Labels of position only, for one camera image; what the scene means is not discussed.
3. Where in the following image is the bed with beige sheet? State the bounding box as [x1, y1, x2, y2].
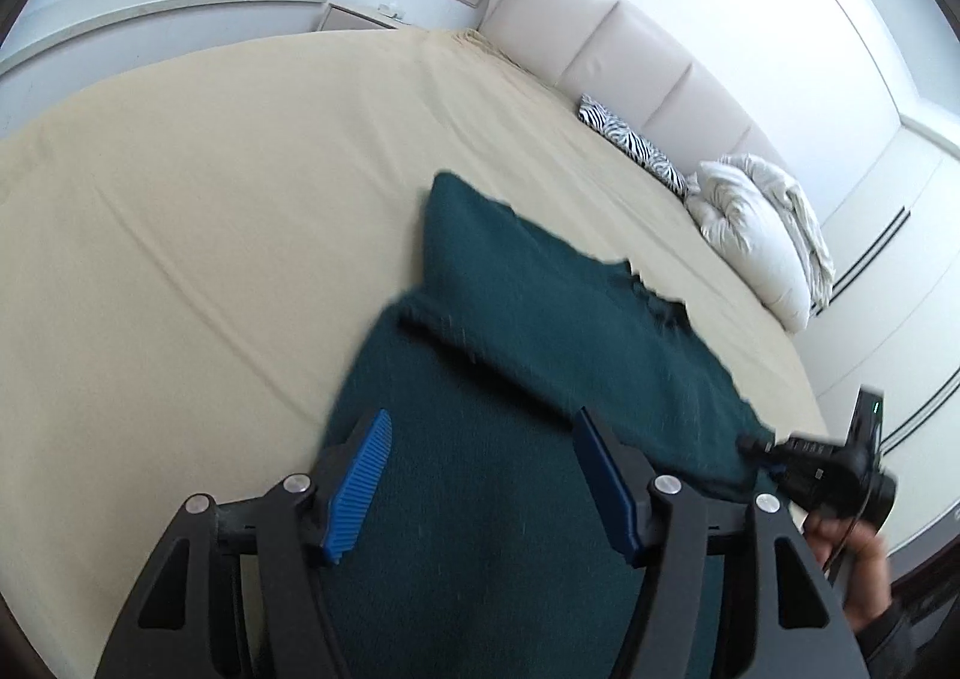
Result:
[0, 28, 830, 679]

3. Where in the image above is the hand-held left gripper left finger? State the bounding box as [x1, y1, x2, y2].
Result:
[96, 409, 395, 679]

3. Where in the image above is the white wardrobe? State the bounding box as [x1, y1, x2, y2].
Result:
[814, 112, 960, 560]

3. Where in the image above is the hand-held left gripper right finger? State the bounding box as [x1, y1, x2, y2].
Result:
[572, 407, 871, 679]

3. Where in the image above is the zebra print pillow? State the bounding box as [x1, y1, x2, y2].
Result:
[576, 95, 689, 198]

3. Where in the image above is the person's right hand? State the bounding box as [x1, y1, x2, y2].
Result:
[802, 518, 891, 639]

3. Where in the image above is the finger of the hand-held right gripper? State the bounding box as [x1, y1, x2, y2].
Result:
[737, 433, 785, 470]

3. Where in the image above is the white window ledge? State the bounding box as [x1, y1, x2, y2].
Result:
[0, 0, 331, 132]

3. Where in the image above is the white duvet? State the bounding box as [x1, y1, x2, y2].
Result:
[684, 154, 837, 333]

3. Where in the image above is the person's right forearm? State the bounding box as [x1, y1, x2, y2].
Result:
[851, 593, 942, 679]

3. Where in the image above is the cream padded headboard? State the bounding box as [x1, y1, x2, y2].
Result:
[478, 0, 788, 177]

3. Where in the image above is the white nightstand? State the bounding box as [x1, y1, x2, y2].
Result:
[324, 2, 410, 35]

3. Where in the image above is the dark green knit sweater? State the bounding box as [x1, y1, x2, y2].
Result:
[311, 171, 781, 679]

